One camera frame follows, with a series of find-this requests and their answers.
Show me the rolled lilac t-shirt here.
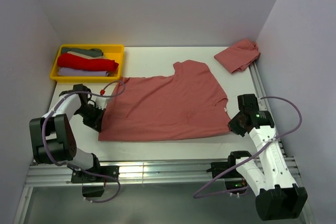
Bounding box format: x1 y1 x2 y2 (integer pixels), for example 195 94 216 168
57 67 114 77

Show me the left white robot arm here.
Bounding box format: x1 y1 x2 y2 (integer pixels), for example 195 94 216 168
29 84 105 182

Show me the rolled grey t-shirt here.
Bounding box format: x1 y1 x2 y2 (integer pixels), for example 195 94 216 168
61 47 104 58

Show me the salmon pink t-shirt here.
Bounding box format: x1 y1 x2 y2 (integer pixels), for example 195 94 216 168
214 39 260 74
98 60 230 142

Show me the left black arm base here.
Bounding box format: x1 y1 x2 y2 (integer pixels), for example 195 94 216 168
70 165 119 198

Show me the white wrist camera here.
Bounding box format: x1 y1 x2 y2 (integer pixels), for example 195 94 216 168
257 98 268 111
95 97 109 109

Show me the folded salmon pink t-shirt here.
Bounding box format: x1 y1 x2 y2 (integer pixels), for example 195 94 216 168
214 39 260 74

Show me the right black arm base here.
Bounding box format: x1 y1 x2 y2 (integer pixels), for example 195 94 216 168
206 162 248 190

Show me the yellow plastic tray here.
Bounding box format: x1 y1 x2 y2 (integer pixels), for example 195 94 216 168
50 44 124 83

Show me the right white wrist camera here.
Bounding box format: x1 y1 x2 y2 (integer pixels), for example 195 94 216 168
257 98 268 111

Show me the rolled red t-shirt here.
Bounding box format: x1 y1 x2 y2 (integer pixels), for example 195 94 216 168
57 53 119 72

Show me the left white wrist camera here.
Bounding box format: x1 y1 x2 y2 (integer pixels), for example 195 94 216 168
95 97 109 109

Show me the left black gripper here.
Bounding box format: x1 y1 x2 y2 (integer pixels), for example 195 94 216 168
75 104 106 132

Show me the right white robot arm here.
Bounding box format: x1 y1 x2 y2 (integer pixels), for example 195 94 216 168
227 94 308 221

